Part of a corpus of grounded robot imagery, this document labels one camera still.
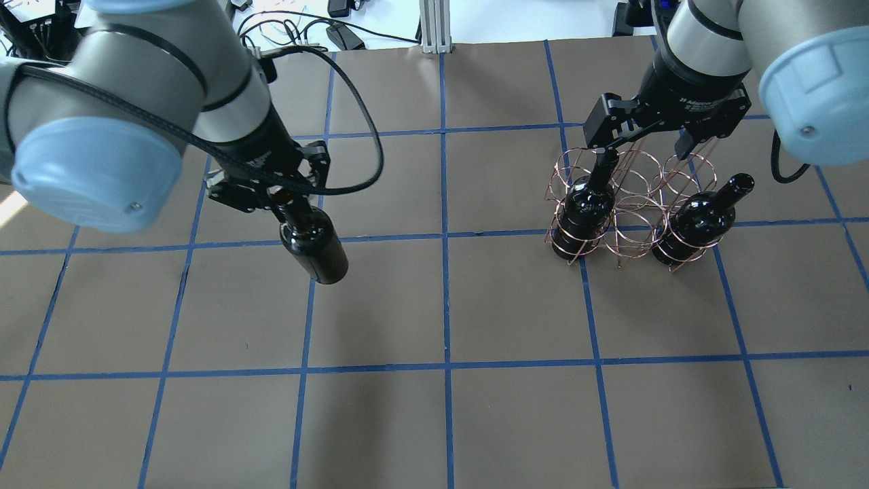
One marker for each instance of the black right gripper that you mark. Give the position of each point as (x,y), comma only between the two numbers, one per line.
(686,89)

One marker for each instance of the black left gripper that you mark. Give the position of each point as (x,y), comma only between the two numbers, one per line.
(263,148)

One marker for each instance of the dark glass wine bottle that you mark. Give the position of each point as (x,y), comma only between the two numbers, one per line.
(309,236)

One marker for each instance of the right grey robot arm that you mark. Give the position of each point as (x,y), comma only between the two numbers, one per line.
(811,62)

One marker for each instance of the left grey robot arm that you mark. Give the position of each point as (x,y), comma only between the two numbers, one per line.
(98,142)

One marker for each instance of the dark wine bottle right slot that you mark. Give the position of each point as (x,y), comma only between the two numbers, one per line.
(701,221)

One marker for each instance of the black power adapter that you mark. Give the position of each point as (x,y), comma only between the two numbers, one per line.
(345,39)

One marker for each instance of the copper wire wine basket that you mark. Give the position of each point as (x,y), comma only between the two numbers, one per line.
(648,190)

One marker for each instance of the aluminium frame post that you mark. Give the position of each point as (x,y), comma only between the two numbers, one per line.
(435,26)

